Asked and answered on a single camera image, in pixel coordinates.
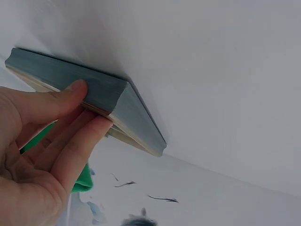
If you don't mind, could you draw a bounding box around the person's left hand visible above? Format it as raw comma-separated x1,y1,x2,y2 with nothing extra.
0,79,114,226

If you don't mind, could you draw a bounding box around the green cloth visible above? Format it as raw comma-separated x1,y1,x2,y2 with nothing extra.
19,120,94,193

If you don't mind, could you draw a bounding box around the blue-gray wooden picture frame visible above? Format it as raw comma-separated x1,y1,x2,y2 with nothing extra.
5,47,167,158

